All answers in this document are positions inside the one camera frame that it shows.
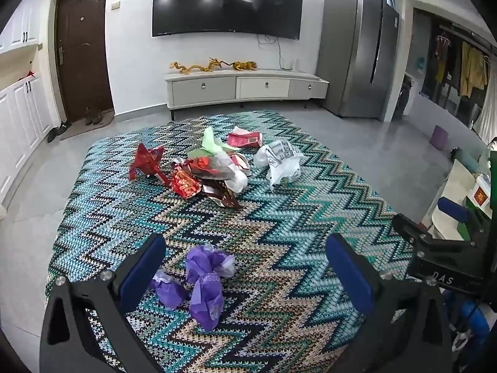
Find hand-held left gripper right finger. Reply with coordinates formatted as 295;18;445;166
325;234;456;373

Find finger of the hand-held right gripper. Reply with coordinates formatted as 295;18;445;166
437;197;486;242
391;213;432;251

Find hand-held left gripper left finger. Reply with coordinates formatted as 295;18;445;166
40;234;167;373

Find large purple plastic bag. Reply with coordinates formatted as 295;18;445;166
185;245;236;331

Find red white snack packet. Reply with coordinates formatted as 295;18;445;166
171;163;203;202

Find red foil snack bag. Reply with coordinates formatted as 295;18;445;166
129;143;172;188

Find dark red chip bag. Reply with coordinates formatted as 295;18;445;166
202;181;241;209

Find white marble table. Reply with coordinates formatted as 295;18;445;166
420;159;490;242

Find green box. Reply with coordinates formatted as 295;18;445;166
456;219;476;242

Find white box red label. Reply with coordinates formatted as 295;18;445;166
468;176;495;219

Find small purple plastic bag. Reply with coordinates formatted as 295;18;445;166
149;269;189;309

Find teal cushion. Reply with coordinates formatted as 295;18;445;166
452;148;482;174

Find zigzag knitted blanket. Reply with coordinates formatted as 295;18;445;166
46;109;419;373

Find shiny red crumpled wrapper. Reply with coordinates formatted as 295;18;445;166
182;156;223;180

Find translucent white plastic bag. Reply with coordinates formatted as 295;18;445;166
212;151;249;194

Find white printed plastic bag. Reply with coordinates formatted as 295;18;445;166
253;140;306;192

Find yellow hanging garment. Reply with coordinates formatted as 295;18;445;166
460;43;489;99

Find light green paper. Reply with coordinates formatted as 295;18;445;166
188;126;234;160

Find white red-edged wrapper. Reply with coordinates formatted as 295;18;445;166
231;153;254;175

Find grey door mat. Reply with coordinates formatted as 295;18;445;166
60;114;116;141

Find red hanging garment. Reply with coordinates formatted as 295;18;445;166
434;38;448;69

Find brown shoes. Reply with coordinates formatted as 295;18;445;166
84;107;104;126

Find black shoes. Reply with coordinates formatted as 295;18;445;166
47;121;73;144

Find pink red packet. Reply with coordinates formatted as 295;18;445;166
226;131;264;149

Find grey refrigerator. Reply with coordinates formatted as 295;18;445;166
321;0;400;121

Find white lower cabinet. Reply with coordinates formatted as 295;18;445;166
0;76;53;206

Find golden dragon figurine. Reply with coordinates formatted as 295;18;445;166
169;61;206;76
203;58;233;74

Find white television cabinet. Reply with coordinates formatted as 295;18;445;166
165;69;330;120

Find brown entrance door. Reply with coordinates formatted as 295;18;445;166
55;0;115;123

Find black television cable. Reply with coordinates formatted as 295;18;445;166
256;34;285;70

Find white upper wall cabinet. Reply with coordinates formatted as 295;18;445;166
0;0;42;53

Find black wall television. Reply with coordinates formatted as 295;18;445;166
152;0;305;40

